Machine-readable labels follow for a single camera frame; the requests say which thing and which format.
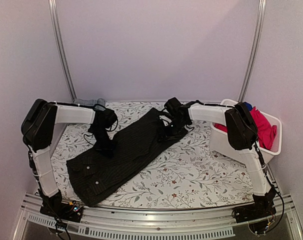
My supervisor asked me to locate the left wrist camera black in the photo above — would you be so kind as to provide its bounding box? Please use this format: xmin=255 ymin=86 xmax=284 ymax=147
xmin=92 ymin=105 xmax=118 ymax=129

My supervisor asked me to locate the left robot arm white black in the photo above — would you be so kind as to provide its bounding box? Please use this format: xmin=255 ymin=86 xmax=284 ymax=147
xmin=21 ymin=98 xmax=118 ymax=217

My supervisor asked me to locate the floral patterned table mat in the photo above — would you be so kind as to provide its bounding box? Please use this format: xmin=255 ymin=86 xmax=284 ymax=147
xmin=50 ymin=101 xmax=271 ymax=209

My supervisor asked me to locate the black striped garment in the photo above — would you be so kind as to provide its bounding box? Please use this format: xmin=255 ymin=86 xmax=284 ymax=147
xmin=66 ymin=108 xmax=188 ymax=207

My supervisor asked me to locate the left aluminium frame post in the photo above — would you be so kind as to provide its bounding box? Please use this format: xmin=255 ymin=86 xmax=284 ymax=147
xmin=48 ymin=0 xmax=77 ymax=101

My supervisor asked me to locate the light blue denim skirt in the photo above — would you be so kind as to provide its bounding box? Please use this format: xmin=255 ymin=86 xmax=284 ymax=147
xmin=72 ymin=98 xmax=106 ymax=106

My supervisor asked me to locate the aluminium front rail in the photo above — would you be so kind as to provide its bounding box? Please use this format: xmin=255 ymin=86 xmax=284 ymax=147
xmin=13 ymin=193 xmax=303 ymax=240

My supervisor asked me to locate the white plastic laundry basket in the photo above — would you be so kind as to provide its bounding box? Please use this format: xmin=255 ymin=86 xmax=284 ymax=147
xmin=208 ymin=99 xmax=284 ymax=166

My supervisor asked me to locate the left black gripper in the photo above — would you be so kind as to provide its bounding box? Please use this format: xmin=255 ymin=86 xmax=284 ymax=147
xmin=91 ymin=126 xmax=119 ymax=160

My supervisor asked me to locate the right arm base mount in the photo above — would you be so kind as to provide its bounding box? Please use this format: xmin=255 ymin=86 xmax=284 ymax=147
xmin=231 ymin=189 xmax=277 ymax=235

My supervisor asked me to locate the red garment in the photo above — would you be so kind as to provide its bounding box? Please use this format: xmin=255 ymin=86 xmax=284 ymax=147
xmin=214 ymin=103 xmax=277 ymax=151

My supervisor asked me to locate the blue garment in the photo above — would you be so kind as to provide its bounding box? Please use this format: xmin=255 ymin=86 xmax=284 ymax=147
xmin=243 ymin=101 xmax=253 ymax=112

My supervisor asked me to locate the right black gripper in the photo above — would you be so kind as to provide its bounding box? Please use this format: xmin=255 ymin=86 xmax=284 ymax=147
xmin=158 ymin=117 xmax=189 ymax=142

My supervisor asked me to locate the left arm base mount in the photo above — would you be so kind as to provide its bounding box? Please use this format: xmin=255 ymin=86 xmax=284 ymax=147
xmin=39 ymin=190 xmax=83 ymax=223

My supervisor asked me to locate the aluminium frame post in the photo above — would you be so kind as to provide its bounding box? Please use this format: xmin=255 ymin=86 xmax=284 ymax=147
xmin=238 ymin=0 xmax=267 ymax=102
xmin=48 ymin=0 xmax=77 ymax=101

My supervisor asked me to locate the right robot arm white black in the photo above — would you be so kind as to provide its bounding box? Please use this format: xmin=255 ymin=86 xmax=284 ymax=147
xmin=158 ymin=97 xmax=276 ymax=218

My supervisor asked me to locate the right aluminium frame post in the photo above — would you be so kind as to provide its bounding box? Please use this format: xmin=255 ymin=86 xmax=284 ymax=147
xmin=238 ymin=0 xmax=267 ymax=102

